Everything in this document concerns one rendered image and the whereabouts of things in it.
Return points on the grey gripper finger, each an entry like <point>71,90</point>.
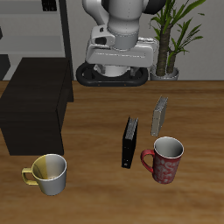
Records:
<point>134,71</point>
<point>97,68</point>

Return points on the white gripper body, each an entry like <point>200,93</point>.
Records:
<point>122,57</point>

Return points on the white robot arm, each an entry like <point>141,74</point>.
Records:
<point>125,17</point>

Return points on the grey book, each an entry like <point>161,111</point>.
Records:
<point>159,118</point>

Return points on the black book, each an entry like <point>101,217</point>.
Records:
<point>128,145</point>

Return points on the green pot plant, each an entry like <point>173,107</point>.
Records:
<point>163,43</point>

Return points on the dark wooden cabinet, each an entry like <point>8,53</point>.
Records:
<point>32,102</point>

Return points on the red patterned mug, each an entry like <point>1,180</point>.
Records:
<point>166,167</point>

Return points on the white and yellow mug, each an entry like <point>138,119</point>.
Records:
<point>52,180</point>

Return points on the flat black base plate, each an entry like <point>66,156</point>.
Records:
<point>87,79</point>

